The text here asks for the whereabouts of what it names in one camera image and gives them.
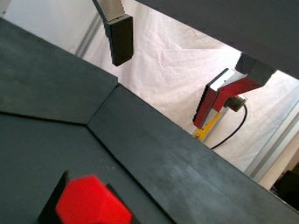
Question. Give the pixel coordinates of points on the aluminium frame profile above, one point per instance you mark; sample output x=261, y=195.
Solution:
x=275, y=145

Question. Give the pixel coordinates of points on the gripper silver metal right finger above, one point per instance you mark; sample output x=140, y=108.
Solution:
x=247, y=76

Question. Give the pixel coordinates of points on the yellow clamp bracket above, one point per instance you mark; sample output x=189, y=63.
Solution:
x=201, y=132

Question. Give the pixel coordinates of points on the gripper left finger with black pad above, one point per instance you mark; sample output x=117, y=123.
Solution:
x=118, y=29

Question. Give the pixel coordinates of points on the red hexagon bar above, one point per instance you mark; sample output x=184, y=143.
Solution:
x=88, y=203

